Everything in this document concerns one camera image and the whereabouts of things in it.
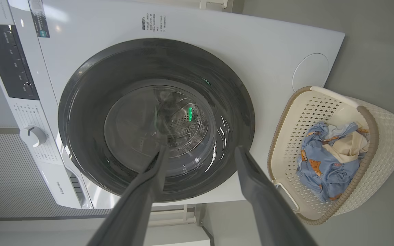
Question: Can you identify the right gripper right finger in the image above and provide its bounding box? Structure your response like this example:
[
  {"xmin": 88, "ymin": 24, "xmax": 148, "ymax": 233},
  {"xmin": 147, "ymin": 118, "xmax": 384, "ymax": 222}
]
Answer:
[{"xmin": 235, "ymin": 146, "xmax": 318, "ymax": 246}]

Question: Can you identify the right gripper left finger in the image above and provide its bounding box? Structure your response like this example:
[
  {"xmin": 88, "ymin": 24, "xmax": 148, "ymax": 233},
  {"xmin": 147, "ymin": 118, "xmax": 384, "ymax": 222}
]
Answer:
[{"xmin": 87, "ymin": 145, "xmax": 168, "ymax": 246}]

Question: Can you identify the blue patterned garment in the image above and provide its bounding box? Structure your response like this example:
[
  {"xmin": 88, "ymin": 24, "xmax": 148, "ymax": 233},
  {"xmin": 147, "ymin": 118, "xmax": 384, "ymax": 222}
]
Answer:
[{"xmin": 296, "ymin": 122, "xmax": 370, "ymax": 202}]

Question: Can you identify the cream garment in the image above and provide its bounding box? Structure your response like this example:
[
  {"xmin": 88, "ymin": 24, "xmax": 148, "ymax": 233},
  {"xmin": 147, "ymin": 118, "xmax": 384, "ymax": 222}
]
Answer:
[{"xmin": 322, "ymin": 132, "xmax": 370, "ymax": 164}]

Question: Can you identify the dark round glass washer door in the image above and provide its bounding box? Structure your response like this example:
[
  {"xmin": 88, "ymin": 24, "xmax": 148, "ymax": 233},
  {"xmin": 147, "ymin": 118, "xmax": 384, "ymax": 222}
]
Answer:
[{"xmin": 58, "ymin": 38, "xmax": 255, "ymax": 203}]

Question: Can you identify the steel perforated washer drum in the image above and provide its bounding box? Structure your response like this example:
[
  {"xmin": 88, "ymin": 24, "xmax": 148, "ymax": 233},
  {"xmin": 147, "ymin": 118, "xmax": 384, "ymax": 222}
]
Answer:
[{"xmin": 105, "ymin": 85, "xmax": 216, "ymax": 178}]

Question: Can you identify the white washing machine dial knob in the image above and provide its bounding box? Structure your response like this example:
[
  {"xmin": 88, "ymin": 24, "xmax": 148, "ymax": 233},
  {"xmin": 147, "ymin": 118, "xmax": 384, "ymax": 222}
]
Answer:
[{"xmin": 20, "ymin": 125, "xmax": 47, "ymax": 148}]

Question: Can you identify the white front-load washing machine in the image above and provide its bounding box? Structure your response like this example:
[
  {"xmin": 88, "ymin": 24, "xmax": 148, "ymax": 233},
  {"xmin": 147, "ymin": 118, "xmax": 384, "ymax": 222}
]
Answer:
[{"xmin": 0, "ymin": 0, "xmax": 345, "ymax": 209}]

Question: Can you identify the black washing machine display panel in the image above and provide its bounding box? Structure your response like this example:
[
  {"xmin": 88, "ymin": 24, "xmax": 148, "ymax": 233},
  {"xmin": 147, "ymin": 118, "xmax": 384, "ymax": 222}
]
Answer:
[{"xmin": 0, "ymin": 24, "xmax": 40, "ymax": 101}]

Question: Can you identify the white detergent drawer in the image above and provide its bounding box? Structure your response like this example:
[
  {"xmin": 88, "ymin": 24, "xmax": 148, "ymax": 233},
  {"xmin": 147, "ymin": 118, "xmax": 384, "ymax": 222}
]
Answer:
[{"xmin": 40, "ymin": 161, "xmax": 93, "ymax": 209}]

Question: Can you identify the cream perforated laundry basket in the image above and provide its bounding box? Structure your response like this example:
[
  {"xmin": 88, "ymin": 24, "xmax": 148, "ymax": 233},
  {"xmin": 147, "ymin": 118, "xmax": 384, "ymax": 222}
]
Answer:
[{"xmin": 268, "ymin": 86, "xmax": 394, "ymax": 225}]

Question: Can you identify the round white filter cover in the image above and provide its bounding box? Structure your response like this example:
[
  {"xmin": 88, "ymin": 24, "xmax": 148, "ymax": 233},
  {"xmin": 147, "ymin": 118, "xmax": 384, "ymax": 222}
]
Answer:
[{"xmin": 292, "ymin": 53, "xmax": 329, "ymax": 93}]

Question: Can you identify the printed instruction text label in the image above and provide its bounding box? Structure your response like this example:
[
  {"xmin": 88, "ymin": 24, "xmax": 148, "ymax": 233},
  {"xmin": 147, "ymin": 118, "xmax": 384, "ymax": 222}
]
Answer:
[{"xmin": 142, "ymin": 14, "xmax": 166, "ymax": 33}]

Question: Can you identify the dark QR code sticker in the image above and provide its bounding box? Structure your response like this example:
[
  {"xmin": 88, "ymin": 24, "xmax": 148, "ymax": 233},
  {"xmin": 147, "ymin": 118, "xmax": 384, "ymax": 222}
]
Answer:
[{"xmin": 28, "ymin": 0, "xmax": 51, "ymax": 38}]

